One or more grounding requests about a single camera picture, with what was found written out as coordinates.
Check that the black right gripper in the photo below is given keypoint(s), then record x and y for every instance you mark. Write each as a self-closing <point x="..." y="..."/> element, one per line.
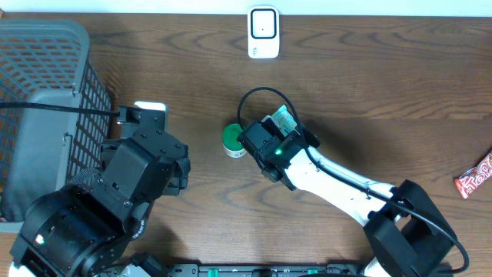
<point x="310" y="138"/>

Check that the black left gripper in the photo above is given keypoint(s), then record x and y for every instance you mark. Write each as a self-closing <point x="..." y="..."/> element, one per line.
<point x="175" y="176"/>

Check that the mint green wipes packet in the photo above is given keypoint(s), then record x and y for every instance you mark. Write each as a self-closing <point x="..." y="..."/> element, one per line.
<point x="284" y="120"/>

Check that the green lid jar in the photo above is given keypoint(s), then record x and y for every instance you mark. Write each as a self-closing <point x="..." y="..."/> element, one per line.
<point x="232" y="147"/>

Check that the orange chocolate bar wrapper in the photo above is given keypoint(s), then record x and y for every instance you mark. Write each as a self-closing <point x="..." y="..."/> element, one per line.
<point x="473" y="178"/>

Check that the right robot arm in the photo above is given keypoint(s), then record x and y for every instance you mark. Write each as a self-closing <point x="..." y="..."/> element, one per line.
<point x="407" y="233"/>

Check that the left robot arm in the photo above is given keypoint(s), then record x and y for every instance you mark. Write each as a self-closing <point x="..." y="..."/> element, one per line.
<point x="84" y="228"/>

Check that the grey plastic mesh basket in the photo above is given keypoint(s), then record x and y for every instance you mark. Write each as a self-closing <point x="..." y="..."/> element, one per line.
<point x="46" y="62"/>

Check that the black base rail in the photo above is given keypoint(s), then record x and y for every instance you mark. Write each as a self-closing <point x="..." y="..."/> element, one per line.
<point x="195" y="270"/>

